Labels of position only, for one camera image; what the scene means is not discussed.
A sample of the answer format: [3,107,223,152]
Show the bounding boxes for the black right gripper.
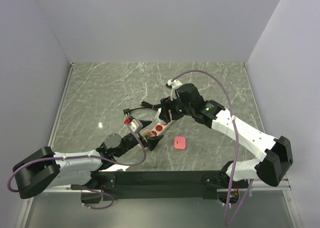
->
[158,94,194,124]

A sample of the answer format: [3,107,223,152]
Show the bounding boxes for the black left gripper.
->
[115,120,164,157]

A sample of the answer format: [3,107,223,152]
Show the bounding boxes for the pink cube socket adapter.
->
[140,129,154,141]

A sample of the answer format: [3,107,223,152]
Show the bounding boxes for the beige power strip red sockets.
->
[139,121,174,149]

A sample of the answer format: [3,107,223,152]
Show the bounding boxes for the white cube socket adapter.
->
[155,108,163,124]

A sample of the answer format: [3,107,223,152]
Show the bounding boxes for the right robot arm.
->
[157,80,293,187]

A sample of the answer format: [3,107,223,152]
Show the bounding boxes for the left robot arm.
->
[7,119,163,199]

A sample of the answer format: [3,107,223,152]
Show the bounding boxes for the pink flat plug adapter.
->
[173,136,187,150]

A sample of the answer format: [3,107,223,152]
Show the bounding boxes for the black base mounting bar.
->
[84,170,229,200]

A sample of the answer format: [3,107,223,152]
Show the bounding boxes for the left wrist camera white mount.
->
[124,116,143,134]

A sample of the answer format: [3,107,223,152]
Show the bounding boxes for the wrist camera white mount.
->
[166,80,183,100]
[124,116,143,134]

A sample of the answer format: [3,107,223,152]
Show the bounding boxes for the black power strip cord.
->
[122,101,162,118]

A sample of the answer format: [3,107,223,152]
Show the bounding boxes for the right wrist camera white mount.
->
[166,80,183,100]

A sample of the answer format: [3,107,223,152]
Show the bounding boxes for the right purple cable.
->
[171,70,254,226]

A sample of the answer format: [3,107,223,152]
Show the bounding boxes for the aluminium frame rail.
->
[217,179,291,192]

